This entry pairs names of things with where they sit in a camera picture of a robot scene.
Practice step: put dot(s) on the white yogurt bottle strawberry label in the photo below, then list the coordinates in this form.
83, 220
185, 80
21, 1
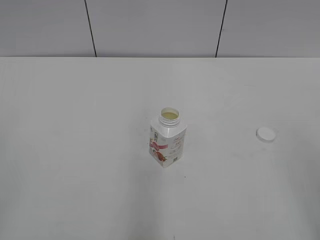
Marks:
167, 137

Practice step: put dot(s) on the white ribbed bottle cap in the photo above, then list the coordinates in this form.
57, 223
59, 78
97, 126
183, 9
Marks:
265, 134

